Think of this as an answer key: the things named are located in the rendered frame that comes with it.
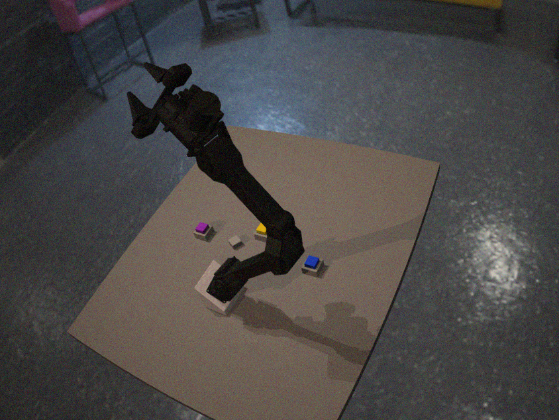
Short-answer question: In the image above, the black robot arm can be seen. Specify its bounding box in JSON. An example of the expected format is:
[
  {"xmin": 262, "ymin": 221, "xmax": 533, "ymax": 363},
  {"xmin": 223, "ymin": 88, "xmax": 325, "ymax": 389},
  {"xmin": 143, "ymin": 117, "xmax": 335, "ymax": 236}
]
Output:
[{"xmin": 172, "ymin": 84, "xmax": 305, "ymax": 303}]

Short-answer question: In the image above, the purple button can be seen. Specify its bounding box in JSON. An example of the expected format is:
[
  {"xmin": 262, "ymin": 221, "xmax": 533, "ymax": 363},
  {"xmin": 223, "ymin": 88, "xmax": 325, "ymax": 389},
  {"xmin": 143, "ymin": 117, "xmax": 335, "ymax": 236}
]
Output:
[{"xmin": 193, "ymin": 223, "xmax": 215, "ymax": 241}]

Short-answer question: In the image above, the blue button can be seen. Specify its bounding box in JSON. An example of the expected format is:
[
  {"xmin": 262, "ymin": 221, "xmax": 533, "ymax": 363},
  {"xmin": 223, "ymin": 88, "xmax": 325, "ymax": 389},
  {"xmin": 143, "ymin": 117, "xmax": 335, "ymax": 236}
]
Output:
[{"xmin": 301, "ymin": 255, "xmax": 324, "ymax": 277}]

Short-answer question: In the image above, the yellow button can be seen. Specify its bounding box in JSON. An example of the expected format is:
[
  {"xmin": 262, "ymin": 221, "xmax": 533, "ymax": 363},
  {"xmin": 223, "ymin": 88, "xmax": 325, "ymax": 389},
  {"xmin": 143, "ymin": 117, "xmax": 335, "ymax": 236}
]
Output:
[{"xmin": 254, "ymin": 223, "xmax": 267, "ymax": 242}]

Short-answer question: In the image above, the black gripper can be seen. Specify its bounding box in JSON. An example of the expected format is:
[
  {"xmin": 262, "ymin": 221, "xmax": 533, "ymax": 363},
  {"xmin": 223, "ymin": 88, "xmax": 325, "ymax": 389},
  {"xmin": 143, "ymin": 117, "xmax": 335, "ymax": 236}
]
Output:
[{"xmin": 127, "ymin": 62, "xmax": 192, "ymax": 139}]

